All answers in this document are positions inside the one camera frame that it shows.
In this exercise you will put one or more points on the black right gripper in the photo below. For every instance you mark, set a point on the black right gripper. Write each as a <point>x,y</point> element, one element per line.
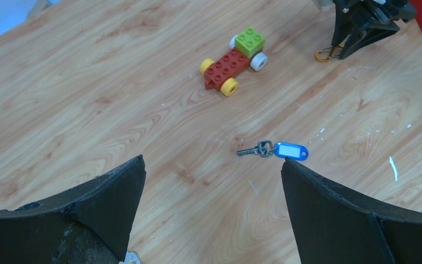
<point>363,23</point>

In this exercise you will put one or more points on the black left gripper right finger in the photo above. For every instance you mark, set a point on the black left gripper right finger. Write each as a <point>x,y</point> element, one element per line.
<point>335,224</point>

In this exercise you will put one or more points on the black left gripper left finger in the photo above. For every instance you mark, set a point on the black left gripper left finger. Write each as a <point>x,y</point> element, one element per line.
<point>89,223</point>

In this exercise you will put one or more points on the gold S-shaped carabiner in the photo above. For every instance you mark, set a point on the gold S-shaped carabiner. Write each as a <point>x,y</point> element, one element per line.
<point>328,54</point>

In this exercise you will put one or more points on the silver key with blue tag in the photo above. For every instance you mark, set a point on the silver key with blue tag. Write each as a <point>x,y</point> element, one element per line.
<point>266,148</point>

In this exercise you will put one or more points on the toy brick car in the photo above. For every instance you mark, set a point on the toy brick car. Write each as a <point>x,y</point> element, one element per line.
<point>245,51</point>

